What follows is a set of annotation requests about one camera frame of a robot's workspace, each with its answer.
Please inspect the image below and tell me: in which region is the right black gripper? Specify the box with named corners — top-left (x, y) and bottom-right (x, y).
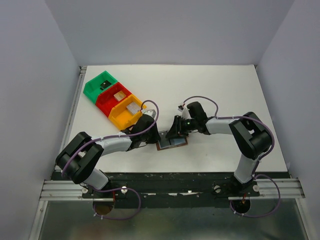
top-left (165, 115), bottom-right (198, 140)

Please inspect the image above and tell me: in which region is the brown leather card holder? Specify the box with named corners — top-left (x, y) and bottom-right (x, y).
top-left (156, 130), bottom-right (188, 151)

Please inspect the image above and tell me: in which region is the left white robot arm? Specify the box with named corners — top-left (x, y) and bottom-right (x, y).
top-left (55, 114), bottom-right (160, 198)

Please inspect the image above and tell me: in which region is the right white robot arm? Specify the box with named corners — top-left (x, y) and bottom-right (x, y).
top-left (165, 101), bottom-right (275, 196)

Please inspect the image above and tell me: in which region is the silver card in yellow bin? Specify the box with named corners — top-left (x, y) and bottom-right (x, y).
top-left (126, 101), bottom-right (141, 116)

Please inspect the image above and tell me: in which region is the gold card in red bin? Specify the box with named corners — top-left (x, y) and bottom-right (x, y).
top-left (113, 91), bottom-right (126, 102)

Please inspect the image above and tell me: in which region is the black card in green bin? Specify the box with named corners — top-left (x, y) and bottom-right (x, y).
top-left (100, 80), bottom-right (112, 91)

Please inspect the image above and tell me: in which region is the yellow plastic bin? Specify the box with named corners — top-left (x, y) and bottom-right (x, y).
top-left (108, 94), bottom-right (142, 130)

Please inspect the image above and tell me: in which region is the red plastic bin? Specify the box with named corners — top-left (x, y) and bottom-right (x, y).
top-left (95, 82), bottom-right (132, 118)

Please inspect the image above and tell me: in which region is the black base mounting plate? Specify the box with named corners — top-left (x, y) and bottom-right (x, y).
top-left (51, 171), bottom-right (292, 210)

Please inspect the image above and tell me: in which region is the green plastic bin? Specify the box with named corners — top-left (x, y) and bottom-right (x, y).
top-left (83, 71), bottom-right (118, 104)

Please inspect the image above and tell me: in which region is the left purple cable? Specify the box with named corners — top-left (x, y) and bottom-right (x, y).
top-left (61, 99), bottom-right (161, 221)

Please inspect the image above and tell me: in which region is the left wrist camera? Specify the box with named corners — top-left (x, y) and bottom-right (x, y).
top-left (142, 109), bottom-right (157, 120)

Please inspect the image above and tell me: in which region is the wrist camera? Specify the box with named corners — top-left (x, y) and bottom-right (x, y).
top-left (142, 109), bottom-right (157, 120)
top-left (177, 103), bottom-right (190, 119)

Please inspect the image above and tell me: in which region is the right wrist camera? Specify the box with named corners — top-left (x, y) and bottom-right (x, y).
top-left (177, 103), bottom-right (190, 119)

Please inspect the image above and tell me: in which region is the aluminium rail frame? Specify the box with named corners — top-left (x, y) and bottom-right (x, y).
top-left (28, 65), bottom-right (88, 240)

